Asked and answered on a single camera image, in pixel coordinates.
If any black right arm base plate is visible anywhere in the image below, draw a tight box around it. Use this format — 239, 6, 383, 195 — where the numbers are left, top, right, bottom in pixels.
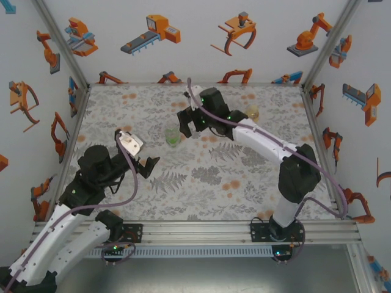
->
249, 218, 276, 244

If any aluminium side frame rail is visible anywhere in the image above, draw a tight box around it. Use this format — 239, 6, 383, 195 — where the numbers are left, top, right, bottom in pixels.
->
50, 87, 91, 222
301, 88, 346, 220

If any aluminium upright frame post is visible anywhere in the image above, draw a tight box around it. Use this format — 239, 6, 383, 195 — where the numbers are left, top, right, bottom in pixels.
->
301, 0, 364, 92
30, 0, 92, 92

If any white slotted cable duct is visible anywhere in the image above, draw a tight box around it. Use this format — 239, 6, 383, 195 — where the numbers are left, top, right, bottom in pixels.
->
75, 245, 274, 259

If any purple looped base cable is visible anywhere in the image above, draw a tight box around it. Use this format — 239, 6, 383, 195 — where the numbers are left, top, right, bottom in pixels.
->
101, 242, 136, 267
272, 222, 306, 264

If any aluminium frame leg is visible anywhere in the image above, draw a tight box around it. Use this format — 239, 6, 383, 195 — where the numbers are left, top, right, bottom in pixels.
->
346, 244, 378, 293

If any green plastic bottle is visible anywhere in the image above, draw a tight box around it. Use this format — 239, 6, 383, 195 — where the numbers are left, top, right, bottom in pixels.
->
163, 120, 183, 149

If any floral patterned table mat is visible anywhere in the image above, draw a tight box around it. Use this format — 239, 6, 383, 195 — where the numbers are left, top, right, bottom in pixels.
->
53, 84, 340, 222

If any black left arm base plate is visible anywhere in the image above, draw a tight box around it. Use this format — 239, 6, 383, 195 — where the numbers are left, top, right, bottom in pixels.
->
120, 223, 144, 244

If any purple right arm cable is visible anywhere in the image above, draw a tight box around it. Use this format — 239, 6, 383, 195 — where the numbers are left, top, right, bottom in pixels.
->
186, 78, 349, 233

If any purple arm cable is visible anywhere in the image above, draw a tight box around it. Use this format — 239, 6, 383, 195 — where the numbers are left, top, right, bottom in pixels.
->
0, 131, 139, 293
186, 78, 349, 233

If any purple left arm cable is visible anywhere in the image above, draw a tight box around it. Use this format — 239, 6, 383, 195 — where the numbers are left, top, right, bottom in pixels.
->
0, 131, 139, 293

